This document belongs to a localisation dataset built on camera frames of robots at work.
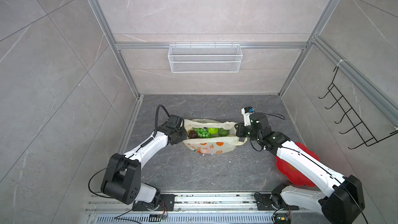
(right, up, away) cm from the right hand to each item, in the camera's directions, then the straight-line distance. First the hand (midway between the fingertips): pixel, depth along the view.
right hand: (234, 124), depth 81 cm
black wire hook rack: (+49, 0, -17) cm, 52 cm away
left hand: (-27, -6, +8) cm, 29 cm away
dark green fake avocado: (-4, -7, +14) cm, 16 cm away
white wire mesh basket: (-15, +41, +20) cm, 48 cm away
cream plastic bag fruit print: (-14, -12, +1) cm, 18 cm away
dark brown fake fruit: (-23, -8, +12) cm, 27 cm away
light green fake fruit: (-10, -6, +14) cm, 18 cm away
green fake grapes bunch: (-17, -7, +12) cm, 22 cm away
